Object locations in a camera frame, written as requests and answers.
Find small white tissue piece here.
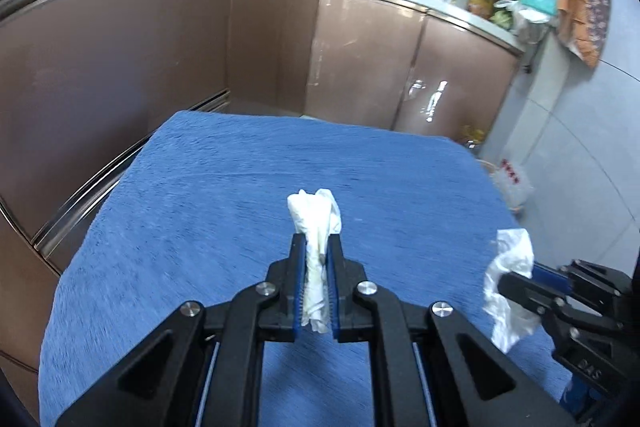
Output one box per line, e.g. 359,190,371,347
288,188,342,334

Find beige trash bin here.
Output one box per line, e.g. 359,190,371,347
480,158,534,215

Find brown kitchen cabinets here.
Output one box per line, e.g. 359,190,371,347
1,0,523,421

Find blue towel mat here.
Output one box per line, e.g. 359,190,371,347
37,109,574,427

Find cooking oil bottle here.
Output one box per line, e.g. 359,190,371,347
461,124,486,154

